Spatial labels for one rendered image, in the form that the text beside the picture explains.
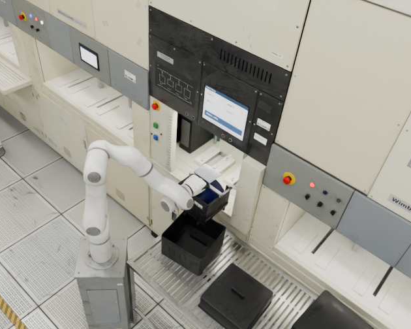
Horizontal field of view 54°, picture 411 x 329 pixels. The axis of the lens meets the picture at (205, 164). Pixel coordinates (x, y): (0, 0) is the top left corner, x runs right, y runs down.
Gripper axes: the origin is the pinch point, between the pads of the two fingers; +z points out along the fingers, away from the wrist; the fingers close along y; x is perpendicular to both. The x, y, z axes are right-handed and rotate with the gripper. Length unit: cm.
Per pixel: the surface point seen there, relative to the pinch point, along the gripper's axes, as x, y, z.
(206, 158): -35, -32, 41
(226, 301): -38, 45, -31
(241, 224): -31.1, 22.5, 10.3
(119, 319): -102, -13, -58
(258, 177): 10.5, 25.2, 10.3
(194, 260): -35.9, 17.9, -25.2
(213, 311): -43, 43, -37
